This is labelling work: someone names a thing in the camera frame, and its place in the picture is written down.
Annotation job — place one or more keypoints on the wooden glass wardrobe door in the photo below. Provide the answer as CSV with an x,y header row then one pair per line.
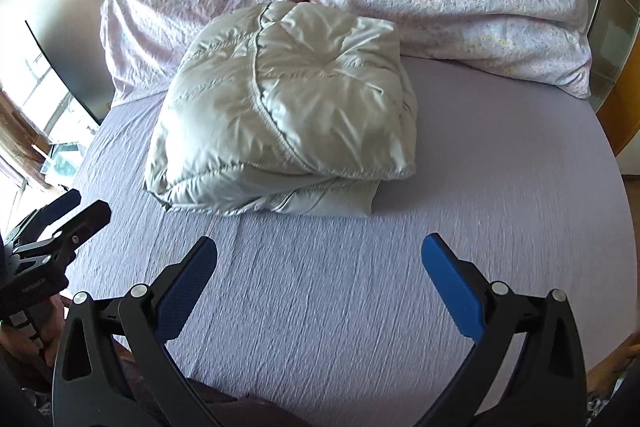
x,y
615,32

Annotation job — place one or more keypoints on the bed with lavender sheet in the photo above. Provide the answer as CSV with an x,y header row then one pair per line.
x,y
400,207

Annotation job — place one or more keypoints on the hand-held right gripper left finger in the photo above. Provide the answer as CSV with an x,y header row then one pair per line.
x,y
187,277

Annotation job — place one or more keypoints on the black television screen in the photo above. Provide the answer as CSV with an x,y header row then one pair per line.
x,y
70,72

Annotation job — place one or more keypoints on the person's left hand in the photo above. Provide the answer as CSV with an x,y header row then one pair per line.
x,y
47,332

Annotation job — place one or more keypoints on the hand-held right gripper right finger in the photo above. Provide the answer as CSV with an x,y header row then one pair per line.
x,y
452,287

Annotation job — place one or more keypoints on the beige puffer jacket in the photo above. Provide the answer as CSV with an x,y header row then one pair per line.
x,y
280,107

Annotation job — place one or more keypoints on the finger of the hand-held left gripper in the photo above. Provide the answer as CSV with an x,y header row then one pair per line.
x,y
60,204
85,222

